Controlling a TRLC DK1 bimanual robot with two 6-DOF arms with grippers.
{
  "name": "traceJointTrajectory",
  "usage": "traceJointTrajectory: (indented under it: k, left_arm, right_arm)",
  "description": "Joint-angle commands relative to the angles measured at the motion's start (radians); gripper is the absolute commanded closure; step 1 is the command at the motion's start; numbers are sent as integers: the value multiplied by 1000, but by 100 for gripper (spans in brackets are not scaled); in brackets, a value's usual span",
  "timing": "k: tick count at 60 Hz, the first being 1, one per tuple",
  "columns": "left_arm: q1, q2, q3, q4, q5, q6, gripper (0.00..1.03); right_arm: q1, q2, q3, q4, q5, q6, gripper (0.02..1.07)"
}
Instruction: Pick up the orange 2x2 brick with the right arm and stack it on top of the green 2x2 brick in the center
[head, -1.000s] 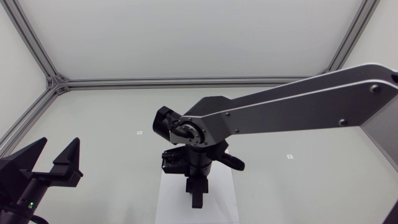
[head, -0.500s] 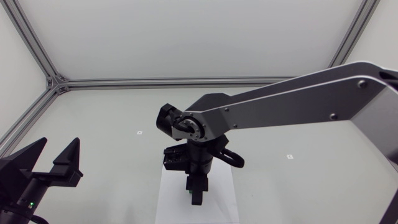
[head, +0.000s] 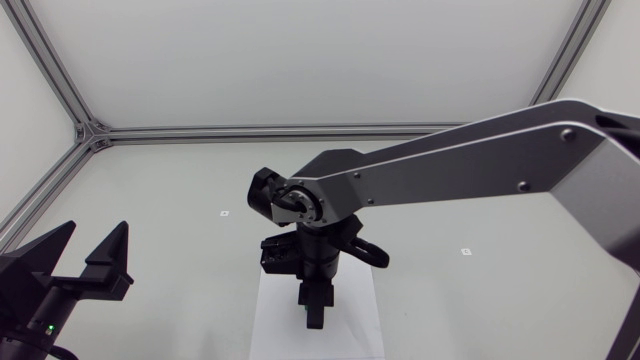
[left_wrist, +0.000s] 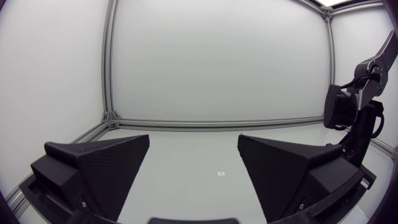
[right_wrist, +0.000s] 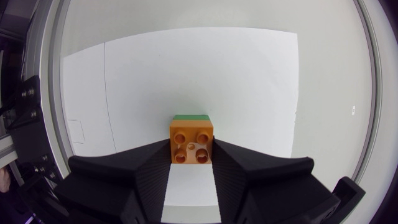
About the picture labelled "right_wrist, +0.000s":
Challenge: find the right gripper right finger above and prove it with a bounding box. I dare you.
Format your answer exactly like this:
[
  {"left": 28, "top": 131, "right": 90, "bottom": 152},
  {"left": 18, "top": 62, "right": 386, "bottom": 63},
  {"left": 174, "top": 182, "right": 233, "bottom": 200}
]
[{"left": 212, "top": 138, "right": 341, "bottom": 224}]

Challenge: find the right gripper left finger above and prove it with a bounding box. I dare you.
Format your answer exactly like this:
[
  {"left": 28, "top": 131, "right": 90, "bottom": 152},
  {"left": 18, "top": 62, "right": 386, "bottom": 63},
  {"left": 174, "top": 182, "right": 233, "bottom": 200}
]
[{"left": 54, "top": 138, "right": 172, "bottom": 224}]

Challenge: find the orange toy brick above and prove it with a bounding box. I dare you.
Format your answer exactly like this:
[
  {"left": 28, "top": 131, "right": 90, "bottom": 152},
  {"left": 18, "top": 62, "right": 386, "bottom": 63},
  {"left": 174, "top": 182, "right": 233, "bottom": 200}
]
[{"left": 169, "top": 119, "right": 215, "bottom": 165}]

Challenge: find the green toy brick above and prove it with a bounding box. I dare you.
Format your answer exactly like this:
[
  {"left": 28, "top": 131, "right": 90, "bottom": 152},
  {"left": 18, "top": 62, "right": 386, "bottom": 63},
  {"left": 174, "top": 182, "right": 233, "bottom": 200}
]
[{"left": 172, "top": 114, "right": 211, "bottom": 122}]

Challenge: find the white paper sheet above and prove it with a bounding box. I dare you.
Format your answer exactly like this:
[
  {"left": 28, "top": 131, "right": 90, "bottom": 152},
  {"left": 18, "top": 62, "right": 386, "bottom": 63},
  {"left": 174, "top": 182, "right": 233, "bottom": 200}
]
[{"left": 61, "top": 27, "right": 300, "bottom": 216}]

